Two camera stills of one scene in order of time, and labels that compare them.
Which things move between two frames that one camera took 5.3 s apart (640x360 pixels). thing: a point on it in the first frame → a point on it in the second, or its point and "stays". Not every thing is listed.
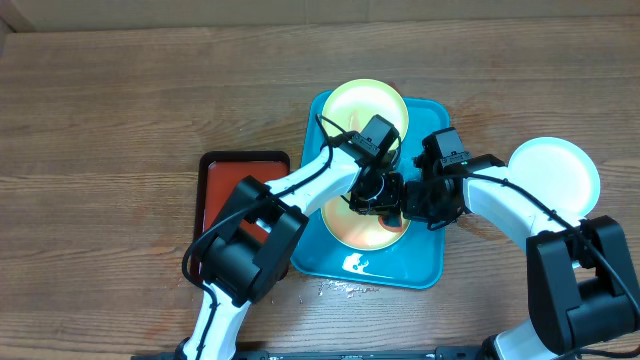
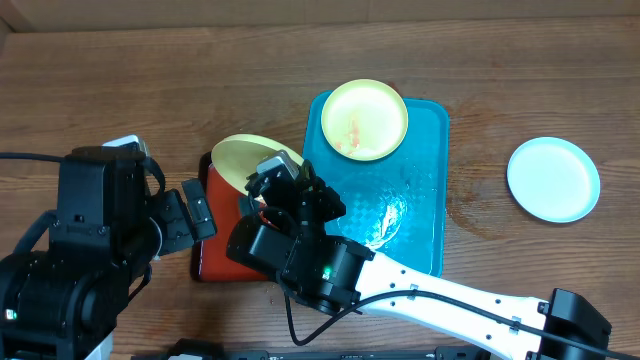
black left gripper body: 382,196 → 176,231
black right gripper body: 417,209 → 298,191
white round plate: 561,174 stays
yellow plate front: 359,230 → 236,157
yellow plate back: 352,105 stays
